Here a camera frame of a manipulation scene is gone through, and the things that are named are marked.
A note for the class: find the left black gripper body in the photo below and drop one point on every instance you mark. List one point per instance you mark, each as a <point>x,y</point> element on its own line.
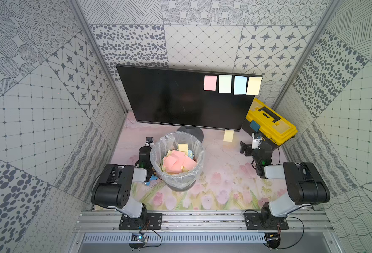
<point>145,152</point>

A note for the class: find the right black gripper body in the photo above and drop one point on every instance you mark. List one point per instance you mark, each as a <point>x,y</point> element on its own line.
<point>251,153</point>

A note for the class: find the yellow sticky note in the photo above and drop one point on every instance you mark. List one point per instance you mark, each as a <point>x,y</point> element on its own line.
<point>228,136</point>
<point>254,84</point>

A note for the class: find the blue sticky note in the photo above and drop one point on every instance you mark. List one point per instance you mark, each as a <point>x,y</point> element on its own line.
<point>240,85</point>

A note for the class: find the green sticky note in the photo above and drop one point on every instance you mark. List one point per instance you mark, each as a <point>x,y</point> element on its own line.
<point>225,83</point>

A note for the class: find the pink sticky note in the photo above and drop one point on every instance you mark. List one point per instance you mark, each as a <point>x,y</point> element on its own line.
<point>210,82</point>

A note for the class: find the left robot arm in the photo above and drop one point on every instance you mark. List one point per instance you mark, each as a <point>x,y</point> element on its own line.
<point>112,188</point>

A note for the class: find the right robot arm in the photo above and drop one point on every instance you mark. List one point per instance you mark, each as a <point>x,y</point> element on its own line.
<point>305,186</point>

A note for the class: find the pile of discarded sticky notes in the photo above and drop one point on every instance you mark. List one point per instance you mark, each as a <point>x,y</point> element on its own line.
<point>179,160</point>

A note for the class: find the round grey monitor stand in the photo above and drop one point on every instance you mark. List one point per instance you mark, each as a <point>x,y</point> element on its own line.
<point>190,132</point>

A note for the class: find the black computer monitor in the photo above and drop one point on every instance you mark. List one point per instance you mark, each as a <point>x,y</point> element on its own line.
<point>177,97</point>

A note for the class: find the blue tape dispenser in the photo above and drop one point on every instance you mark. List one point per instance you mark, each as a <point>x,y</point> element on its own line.
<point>153,181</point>

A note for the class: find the clear plastic bin liner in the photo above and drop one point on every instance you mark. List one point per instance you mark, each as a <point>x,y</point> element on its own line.
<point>183,181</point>

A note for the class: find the mesh waste bin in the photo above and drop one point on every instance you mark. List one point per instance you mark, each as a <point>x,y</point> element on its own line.
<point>178,158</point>

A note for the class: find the yellow black toolbox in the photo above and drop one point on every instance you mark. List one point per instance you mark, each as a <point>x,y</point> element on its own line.
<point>274,129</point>

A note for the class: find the left controller board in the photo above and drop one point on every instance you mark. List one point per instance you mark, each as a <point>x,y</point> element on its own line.
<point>138,241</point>

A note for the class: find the controller board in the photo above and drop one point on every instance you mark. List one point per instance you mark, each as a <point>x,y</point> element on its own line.
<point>272,240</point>
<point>138,241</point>

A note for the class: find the right controller board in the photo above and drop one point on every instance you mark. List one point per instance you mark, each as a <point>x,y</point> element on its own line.
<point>272,240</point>

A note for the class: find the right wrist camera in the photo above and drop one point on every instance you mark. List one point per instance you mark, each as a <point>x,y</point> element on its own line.
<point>256,140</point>

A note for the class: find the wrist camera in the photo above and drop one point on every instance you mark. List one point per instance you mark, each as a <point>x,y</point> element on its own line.
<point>149,140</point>
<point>256,140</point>

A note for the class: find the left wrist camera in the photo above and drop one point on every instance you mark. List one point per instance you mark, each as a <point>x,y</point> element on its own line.
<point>149,140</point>

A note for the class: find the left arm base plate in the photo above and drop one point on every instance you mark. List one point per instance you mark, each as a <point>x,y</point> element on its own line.
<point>145,221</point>

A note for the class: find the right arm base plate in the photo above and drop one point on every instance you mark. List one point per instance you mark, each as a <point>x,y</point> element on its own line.
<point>256,221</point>

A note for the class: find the aluminium mounting rail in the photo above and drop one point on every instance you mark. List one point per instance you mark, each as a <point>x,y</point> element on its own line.
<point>104,221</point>

